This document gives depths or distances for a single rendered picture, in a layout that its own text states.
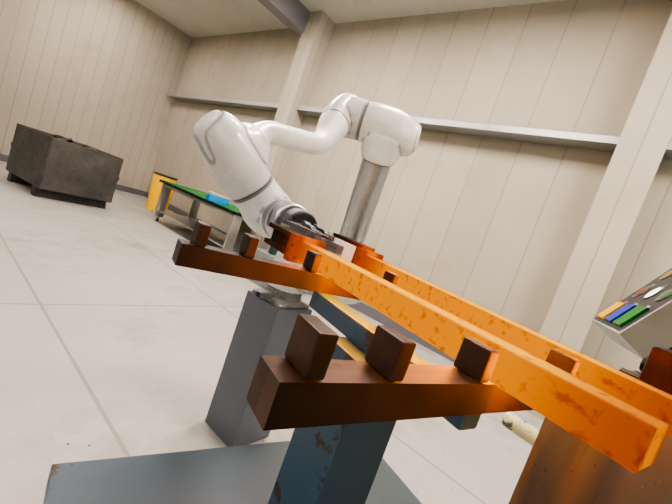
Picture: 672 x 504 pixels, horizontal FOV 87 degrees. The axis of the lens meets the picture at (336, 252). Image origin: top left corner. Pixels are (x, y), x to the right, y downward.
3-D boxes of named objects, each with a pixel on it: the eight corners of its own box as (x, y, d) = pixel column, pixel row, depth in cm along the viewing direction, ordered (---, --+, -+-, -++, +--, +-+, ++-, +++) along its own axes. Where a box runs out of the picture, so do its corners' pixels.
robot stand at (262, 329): (204, 421, 151) (247, 290, 146) (242, 410, 167) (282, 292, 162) (230, 451, 139) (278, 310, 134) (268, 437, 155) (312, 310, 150)
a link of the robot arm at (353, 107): (320, 99, 109) (362, 113, 108) (338, 79, 122) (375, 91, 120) (315, 137, 119) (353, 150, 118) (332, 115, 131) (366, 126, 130)
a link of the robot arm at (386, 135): (316, 281, 157) (363, 298, 155) (305, 300, 142) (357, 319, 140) (370, 98, 123) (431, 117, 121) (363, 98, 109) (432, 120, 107)
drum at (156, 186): (171, 215, 686) (181, 180, 679) (148, 210, 652) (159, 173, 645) (161, 210, 711) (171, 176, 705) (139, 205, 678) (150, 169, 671)
